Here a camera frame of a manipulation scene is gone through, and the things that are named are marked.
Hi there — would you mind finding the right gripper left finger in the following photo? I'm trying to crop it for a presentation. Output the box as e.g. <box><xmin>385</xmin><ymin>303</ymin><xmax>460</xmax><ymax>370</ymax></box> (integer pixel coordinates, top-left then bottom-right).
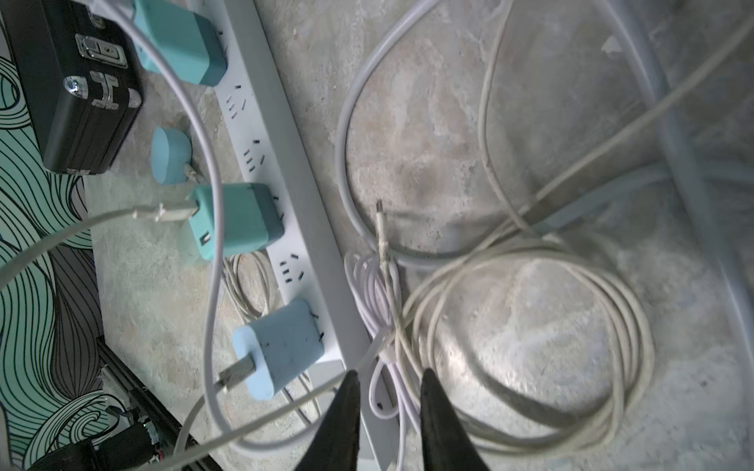
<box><xmin>296</xmin><ymin>370</ymin><xmax>361</xmax><ymax>470</ymax></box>

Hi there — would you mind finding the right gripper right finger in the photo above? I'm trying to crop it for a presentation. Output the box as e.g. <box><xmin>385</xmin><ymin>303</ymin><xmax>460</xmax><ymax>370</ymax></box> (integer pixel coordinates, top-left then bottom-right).
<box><xmin>420</xmin><ymin>368</ymin><xmax>489</xmax><ymax>471</ymax></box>

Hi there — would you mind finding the light blue usb charger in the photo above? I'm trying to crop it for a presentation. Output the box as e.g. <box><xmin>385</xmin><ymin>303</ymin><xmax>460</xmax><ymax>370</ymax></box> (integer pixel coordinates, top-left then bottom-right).
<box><xmin>232</xmin><ymin>299</ymin><xmax>324</xmax><ymax>400</ymax></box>

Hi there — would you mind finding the white usb cable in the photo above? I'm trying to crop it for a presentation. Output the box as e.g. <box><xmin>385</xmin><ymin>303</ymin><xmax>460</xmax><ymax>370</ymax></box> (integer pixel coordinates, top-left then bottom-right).
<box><xmin>170</xmin><ymin>329</ymin><xmax>396</xmax><ymax>471</ymax></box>

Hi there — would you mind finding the thin white earphone cable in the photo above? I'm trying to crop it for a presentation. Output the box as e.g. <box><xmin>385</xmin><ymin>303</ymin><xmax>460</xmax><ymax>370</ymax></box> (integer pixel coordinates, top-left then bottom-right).
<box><xmin>0</xmin><ymin>164</ymin><xmax>278</xmax><ymax>325</ymax></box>

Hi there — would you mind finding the small teal usb charger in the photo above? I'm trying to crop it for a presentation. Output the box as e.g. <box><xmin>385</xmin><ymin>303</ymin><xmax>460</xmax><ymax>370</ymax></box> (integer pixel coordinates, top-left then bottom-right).
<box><xmin>134</xmin><ymin>1</ymin><xmax>228</xmax><ymax>86</ymax></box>

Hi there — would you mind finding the white power strip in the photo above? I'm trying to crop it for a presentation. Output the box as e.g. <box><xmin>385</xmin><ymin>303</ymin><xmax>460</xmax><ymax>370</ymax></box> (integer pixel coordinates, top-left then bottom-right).
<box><xmin>187</xmin><ymin>0</ymin><xmax>408</xmax><ymax>471</ymax></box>

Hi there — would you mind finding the black metal box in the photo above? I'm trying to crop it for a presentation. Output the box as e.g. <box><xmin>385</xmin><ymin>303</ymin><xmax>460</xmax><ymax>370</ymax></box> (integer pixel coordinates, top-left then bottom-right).
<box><xmin>1</xmin><ymin>0</ymin><xmax>143</xmax><ymax>175</ymax></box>

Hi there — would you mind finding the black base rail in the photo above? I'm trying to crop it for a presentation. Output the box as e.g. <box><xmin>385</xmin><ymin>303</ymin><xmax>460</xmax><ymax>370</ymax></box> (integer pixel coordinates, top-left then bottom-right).
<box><xmin>25</xmin><ymin>337</ymin><xmax>182</xmax><ymax>470</ymax></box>

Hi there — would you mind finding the power strip cord white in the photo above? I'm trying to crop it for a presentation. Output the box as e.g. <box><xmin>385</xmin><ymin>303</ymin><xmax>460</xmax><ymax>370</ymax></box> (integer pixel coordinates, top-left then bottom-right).
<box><xmin>334</xmin><ymin>0</ymin><xmax>754</xmax><ymax>471</ymax></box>

